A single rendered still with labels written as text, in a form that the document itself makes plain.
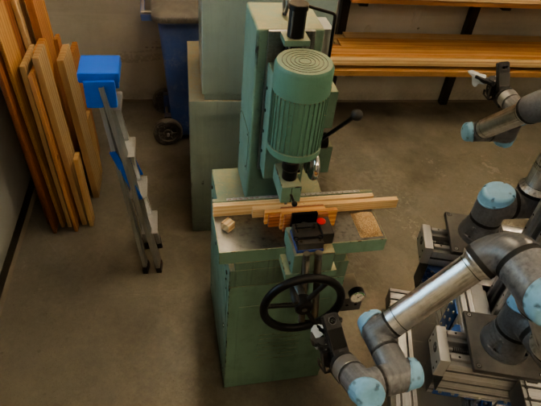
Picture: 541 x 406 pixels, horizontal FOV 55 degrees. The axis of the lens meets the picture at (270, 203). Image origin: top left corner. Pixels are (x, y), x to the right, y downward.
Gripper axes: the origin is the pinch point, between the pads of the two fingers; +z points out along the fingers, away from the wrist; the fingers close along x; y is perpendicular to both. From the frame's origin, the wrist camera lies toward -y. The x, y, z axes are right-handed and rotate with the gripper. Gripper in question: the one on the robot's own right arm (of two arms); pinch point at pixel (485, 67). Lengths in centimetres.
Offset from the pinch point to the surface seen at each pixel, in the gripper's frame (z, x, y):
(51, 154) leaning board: 38, -201, 45
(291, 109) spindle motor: -58, -90, -28
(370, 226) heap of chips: -61, -64, 23
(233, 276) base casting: -68, -114, 31
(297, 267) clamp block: -76, -92, 21
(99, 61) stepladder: 14, -158, -14
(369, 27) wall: 178, 2, 62
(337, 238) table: -63, -76, 23
